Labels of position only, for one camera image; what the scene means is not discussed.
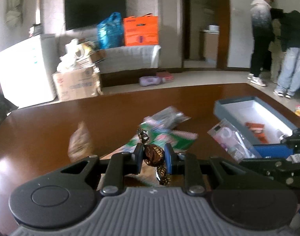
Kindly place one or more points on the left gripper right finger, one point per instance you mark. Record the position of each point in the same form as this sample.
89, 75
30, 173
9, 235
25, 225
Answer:
187, 165

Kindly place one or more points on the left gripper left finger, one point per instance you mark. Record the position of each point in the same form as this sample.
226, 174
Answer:
117, 167

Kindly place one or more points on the green chips bag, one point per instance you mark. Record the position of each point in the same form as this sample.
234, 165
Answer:
159, 135

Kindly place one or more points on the brown candy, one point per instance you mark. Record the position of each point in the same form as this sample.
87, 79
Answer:
154, 156

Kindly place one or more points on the yellow nut snack bag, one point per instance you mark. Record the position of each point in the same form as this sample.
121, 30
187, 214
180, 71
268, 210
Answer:
80, 144

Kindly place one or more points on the red snack packet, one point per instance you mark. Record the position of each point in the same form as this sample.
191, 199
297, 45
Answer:
258, 131

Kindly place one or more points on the orange red wafer bar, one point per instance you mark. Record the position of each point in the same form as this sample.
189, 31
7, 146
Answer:
233, 141

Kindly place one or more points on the grey shallow box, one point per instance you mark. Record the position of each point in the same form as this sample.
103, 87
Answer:
250, 109

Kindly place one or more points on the purple detergent bottle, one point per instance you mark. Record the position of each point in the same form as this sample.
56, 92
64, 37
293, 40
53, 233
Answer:
151, 81

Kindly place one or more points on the brown cardboard box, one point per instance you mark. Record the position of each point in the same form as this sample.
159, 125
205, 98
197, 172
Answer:
78, 84

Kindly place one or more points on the white cloth covered cabinet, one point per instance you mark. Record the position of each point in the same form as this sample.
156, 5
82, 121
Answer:
130, 58

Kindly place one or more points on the small box with tape rolls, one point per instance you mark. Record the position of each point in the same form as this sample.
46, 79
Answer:
79, 55

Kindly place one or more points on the person in beige coat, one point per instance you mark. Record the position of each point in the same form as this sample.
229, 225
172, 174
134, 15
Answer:
276, 52

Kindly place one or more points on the white chest freezer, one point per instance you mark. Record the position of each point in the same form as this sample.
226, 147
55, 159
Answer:
26, 70

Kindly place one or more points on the blue plastic bag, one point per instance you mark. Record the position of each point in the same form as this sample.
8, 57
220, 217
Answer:
110, 32

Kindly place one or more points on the orange cardboard box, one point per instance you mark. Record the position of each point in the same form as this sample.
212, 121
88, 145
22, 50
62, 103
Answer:
141, 30

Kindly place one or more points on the person in blue jeans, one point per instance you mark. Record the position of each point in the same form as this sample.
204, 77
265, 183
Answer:
289, 78

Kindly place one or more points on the person in white hoodie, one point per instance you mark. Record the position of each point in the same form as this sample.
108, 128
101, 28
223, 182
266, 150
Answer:
263, 35

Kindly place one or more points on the white curtain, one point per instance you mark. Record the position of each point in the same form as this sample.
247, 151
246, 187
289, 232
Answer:
13, 14

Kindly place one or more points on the black wall television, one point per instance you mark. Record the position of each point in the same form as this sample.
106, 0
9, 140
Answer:
85, 13

